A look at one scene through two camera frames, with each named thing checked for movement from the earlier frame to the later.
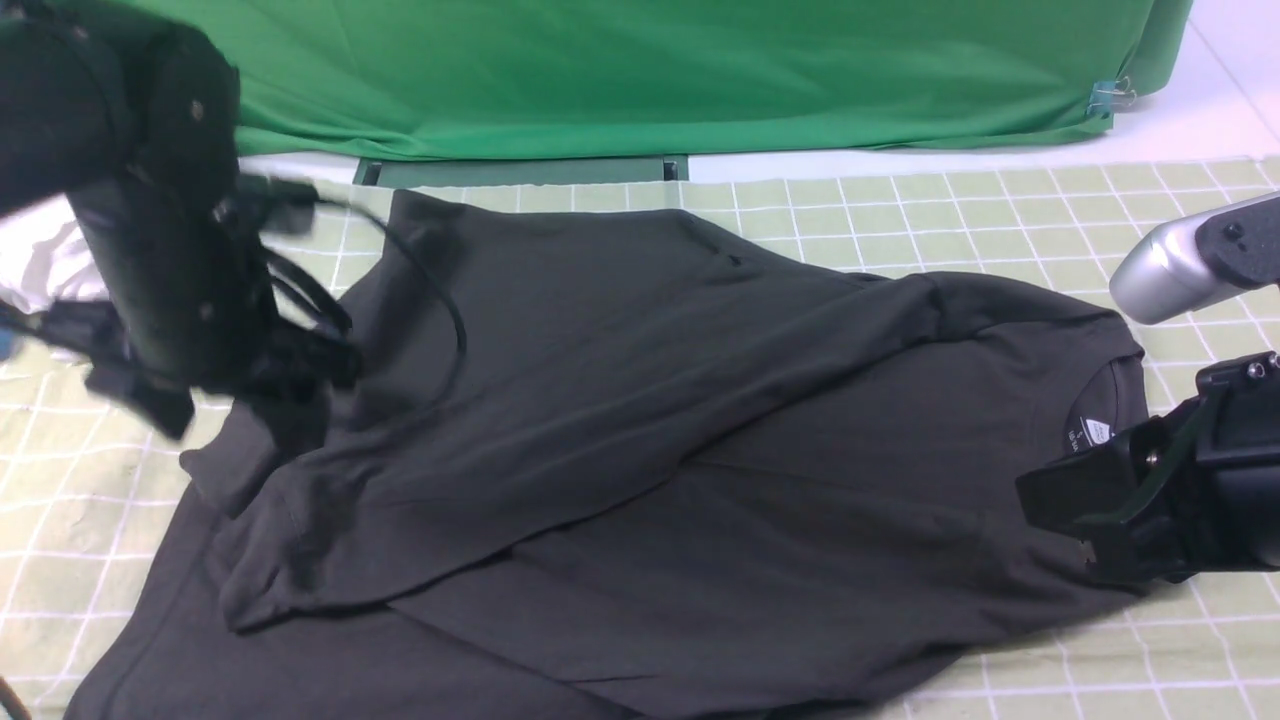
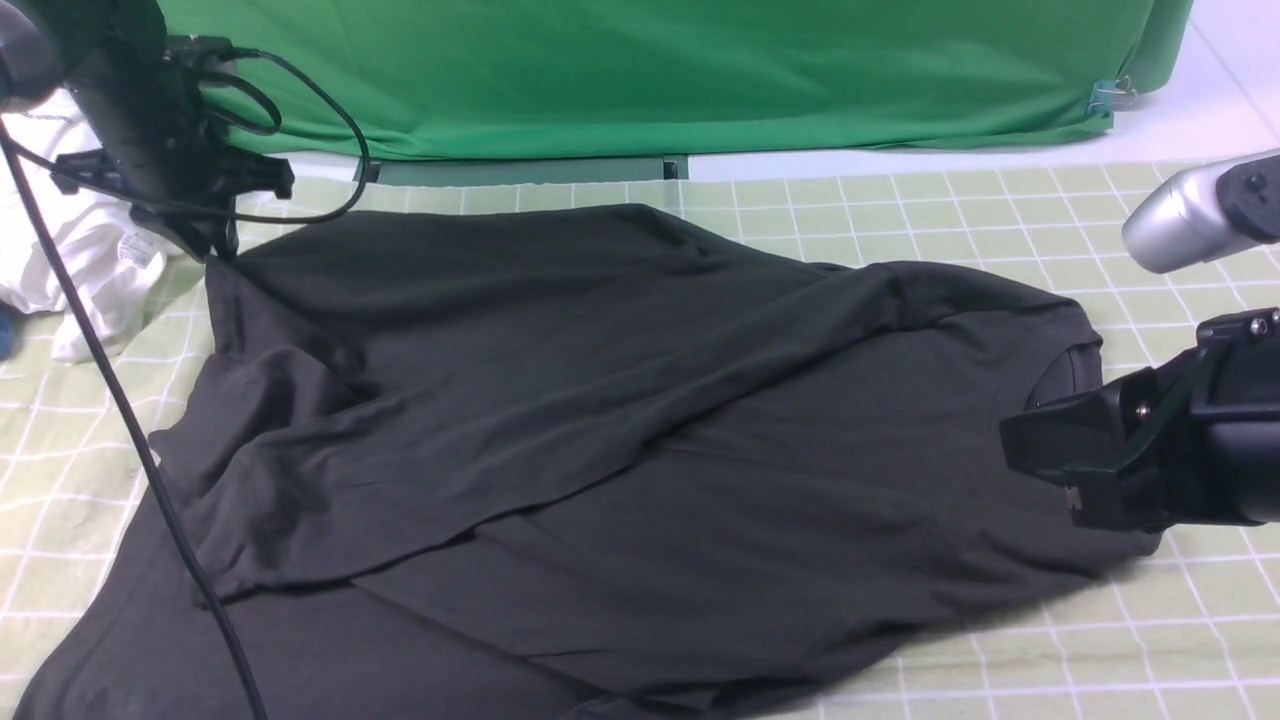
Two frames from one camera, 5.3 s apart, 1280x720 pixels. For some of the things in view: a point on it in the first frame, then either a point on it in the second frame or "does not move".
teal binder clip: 1107,95 does not move
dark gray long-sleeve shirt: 613,462 does not move
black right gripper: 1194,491 → 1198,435
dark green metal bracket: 402,172 does not move
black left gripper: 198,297 → 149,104
